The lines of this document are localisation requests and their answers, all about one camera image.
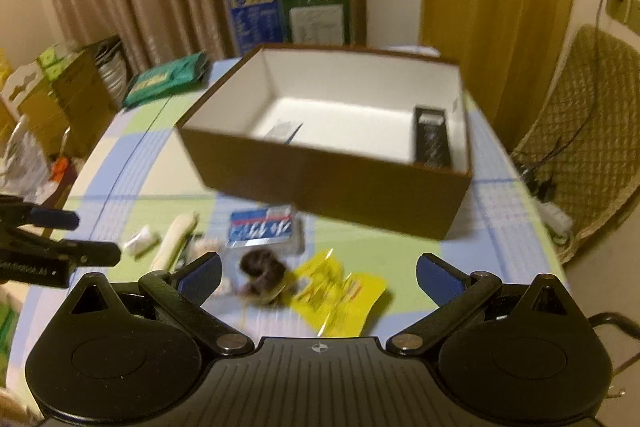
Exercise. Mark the white power strip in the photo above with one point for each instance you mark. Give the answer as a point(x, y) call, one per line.
point(555, 214)

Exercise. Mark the small white roll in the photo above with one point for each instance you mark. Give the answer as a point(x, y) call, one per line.
point(140, 241)

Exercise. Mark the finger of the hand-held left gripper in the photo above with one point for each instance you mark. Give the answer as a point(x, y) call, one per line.
point(52, 219)
point(95, 253)

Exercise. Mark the yellow packet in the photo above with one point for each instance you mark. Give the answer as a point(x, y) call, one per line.
point(345, 297)

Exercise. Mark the small clear sachet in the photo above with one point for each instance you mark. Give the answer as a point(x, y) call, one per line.
point(283, 132)

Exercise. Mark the small orange object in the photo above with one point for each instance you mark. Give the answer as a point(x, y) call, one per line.
point(59, 169)

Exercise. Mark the blue and white packet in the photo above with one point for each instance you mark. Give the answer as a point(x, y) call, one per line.
point(262, 227)

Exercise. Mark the yellow wooden door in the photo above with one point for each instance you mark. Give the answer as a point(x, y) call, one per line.
point(500, 7)

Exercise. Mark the green foil packet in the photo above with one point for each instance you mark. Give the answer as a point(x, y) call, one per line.
point(165, 79)

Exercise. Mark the quilted beige chair cushion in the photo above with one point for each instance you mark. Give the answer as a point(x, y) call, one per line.
point(595, 132)

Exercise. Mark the green and white box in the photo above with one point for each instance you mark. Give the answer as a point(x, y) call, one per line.
point(57, 59)

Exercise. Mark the white cardboard box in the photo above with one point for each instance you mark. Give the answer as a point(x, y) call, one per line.
point(325, 187)

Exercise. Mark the checked tablecloth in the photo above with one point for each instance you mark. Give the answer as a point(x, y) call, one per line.
point(150, 167)

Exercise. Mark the green and white carton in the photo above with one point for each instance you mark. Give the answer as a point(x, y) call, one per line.
point(315, 12)

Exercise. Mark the brown cardboard carton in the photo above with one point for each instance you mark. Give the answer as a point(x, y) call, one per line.
point(82, 102)

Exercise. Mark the blue carton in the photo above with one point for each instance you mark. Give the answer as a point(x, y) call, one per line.
point(250, 2)

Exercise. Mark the black patterned packet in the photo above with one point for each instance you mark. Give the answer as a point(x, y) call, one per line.
point(433, 137)

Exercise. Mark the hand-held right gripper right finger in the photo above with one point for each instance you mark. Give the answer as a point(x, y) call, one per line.
point(439, 276)

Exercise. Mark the black metal chair frame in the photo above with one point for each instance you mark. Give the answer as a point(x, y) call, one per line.
point(617, 321)

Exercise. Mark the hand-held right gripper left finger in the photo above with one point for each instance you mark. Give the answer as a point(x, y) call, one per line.
point(202, 276)

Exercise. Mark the white tube wrapper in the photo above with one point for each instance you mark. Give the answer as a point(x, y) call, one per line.
point(172, 239)

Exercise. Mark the white plastic bag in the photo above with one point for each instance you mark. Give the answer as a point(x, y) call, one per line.
point(20, 162)

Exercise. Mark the white wall socket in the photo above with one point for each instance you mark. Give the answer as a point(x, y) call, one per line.
point(622, 7)

